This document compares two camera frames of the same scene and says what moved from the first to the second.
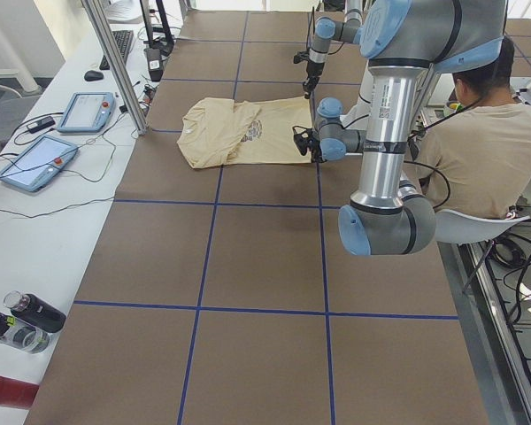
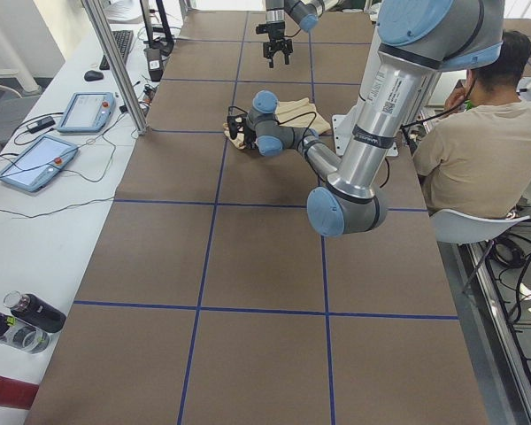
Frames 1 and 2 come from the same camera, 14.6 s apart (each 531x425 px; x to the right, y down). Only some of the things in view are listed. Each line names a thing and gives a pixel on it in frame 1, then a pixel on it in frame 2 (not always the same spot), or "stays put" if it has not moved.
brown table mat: [222, 295] stays put
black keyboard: [123, 39] stays put
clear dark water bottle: [15, 333] stays put
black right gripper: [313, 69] to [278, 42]
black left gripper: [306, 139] to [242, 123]
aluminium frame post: [117, 66] stays put
